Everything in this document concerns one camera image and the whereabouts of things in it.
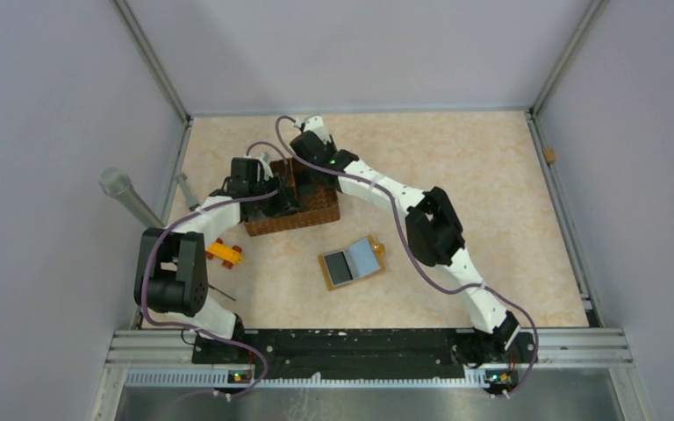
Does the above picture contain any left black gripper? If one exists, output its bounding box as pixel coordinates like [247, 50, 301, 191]
[249, 172, 303, 218]

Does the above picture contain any small wooden block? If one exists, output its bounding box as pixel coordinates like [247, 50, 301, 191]
[541, 146, 556, 165]

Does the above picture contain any brown wicker divided basket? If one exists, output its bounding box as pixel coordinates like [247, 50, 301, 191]
[243, 158, 341, 237]

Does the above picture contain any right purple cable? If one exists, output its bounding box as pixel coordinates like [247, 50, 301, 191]
[274, 115, 541, 399]

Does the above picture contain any grey card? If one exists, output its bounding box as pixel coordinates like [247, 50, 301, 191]
[322, 251, 354, 288]

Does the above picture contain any white perforated cable tray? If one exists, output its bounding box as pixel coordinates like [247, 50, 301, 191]
[125, 368, 489, 389]

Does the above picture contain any orange leather card holder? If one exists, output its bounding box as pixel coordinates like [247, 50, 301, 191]
[318, 235, 386, 291]

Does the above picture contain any grey plastic tool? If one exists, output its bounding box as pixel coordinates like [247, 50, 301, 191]
[175, 171, 200, 211]

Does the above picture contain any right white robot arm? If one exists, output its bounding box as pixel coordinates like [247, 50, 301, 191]
[276, 115, 521, 361]

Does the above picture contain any black microphone tripod stand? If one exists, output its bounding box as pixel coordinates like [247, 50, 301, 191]
[208, 283, 237, 302]

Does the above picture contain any silver microphone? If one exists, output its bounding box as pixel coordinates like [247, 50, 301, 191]
[98, 167, 163, 228]

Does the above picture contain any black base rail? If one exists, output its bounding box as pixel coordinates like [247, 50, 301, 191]
[191, 328, 535, 380]

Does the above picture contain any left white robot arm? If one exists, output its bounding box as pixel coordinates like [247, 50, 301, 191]
[133, 155, 302, 363]

